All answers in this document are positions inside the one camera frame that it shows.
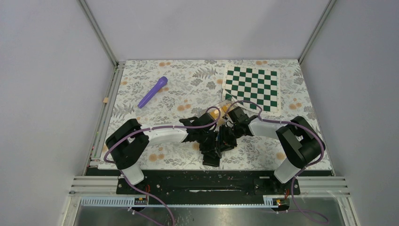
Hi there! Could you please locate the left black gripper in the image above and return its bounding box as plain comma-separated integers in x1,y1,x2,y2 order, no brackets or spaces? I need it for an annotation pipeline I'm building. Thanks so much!
197,129,221,158

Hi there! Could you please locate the black leather card holder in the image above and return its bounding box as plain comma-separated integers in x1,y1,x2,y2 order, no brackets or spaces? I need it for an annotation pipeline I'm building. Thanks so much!
202,155,221,167

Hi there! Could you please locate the clear plastic card box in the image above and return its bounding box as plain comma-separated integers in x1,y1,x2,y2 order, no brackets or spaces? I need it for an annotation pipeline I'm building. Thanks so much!
201,97,242,120

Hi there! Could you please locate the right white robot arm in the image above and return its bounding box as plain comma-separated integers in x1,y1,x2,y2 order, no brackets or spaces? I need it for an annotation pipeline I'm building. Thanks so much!
217,107,325,194

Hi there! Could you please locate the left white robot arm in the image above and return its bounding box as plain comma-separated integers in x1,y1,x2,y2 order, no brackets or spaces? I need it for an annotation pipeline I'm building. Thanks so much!
104,113,217,194

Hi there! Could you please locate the gold credit cards stack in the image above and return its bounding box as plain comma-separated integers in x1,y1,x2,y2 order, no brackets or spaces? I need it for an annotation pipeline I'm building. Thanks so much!
208,104,231,119

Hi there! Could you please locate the green white chessboard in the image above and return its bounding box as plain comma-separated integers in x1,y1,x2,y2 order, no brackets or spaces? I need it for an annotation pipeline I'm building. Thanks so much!
222,64,282,116

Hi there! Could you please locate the floral pattern table mat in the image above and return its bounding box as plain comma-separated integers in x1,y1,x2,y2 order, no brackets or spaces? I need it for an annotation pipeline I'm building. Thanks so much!
106,59,320,170

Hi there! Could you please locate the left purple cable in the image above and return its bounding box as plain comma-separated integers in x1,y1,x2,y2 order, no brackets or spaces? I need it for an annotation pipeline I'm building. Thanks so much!
103,106,222,226

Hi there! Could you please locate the purple cable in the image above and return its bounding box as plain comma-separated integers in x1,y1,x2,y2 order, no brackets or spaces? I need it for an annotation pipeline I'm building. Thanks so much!
225,99,330,225
103,106,222,226

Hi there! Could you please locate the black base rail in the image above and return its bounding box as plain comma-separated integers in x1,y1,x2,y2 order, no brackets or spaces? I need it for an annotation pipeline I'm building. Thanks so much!
86,168,334,206

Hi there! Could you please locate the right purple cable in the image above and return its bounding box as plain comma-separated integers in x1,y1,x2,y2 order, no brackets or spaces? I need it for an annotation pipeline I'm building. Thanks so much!
225,99,330,225

